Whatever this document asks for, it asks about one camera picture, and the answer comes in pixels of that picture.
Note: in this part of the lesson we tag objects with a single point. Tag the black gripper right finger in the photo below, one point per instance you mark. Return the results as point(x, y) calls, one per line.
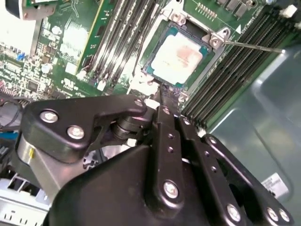
point(200, 153)

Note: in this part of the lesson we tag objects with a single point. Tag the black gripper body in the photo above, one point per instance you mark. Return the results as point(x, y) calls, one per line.
point(105, 188)

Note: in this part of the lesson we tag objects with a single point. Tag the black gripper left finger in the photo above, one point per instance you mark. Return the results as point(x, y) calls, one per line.
point(70, 113)

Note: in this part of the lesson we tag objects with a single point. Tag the silver CPU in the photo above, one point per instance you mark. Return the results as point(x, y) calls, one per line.
point(176, 56)

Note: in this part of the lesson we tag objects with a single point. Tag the metal locking lever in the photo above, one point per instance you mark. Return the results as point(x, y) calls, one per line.
point(254, 46)
point(144, 40)

